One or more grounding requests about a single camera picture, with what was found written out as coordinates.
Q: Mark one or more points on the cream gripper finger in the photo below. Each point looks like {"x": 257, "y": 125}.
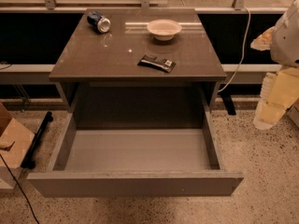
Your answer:
{"x": 279, "y": 92}
{"x": 263, "y": 41}

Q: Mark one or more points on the white paper bowl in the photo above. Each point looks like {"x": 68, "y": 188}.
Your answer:
{"x": 164, "y": 30}

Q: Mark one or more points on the black table leg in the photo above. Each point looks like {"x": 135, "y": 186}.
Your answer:
{"x": 228, "y": 102}

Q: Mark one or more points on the black rxbar chocolate wrapper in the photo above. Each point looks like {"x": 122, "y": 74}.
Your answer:
{"x": 157, "y": 63}

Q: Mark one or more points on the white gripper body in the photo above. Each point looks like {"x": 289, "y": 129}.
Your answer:
{"x": 287, "y": 40}

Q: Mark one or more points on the open grey top drawer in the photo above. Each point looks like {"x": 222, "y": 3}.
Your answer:
{"x": 137, "y": 142}

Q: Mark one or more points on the grey cabinet with glossy top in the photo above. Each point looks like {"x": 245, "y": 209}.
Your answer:
{"x": 124, "y": 53}

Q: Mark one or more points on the cardboard box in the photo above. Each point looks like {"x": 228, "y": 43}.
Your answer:
{"x": 15, "y": 140}

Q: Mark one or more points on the black bar on floor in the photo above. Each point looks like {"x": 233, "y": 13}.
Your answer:
{"x": 28, "y": 161}

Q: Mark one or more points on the blue soda can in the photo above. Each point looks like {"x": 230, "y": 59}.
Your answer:
{"x": 99, "y": 21}

